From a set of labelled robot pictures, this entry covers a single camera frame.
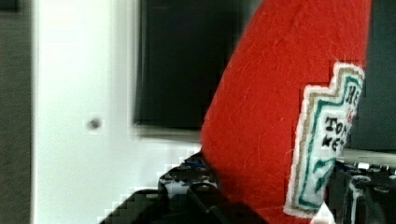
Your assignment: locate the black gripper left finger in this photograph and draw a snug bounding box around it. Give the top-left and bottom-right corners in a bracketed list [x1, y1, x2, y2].
[158, 152, 221, 198]

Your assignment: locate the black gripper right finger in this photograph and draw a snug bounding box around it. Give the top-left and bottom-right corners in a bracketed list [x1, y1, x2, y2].
[326, 161, 396, 224]

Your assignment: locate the red plush ketchup bottle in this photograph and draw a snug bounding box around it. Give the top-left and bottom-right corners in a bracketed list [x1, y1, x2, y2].
[202, 0, 372, 224]

